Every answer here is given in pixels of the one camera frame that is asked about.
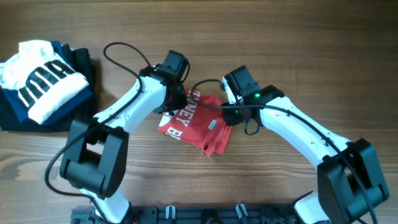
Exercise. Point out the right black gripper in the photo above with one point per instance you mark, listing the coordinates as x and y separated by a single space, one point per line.
229 117

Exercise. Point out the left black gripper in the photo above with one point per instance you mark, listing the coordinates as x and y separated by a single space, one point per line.
180 101

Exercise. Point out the red t-shirt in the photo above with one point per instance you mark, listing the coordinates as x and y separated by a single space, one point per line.
205 128

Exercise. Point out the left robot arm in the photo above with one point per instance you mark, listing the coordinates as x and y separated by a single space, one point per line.
95 155

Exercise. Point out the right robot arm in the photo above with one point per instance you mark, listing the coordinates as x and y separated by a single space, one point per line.
350 182

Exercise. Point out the black folded garment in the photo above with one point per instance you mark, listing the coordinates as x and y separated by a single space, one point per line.
14 116

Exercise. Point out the blue folded garment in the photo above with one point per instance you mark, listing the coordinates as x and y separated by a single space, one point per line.
62 107

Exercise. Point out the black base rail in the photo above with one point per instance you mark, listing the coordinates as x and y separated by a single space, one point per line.
260 214

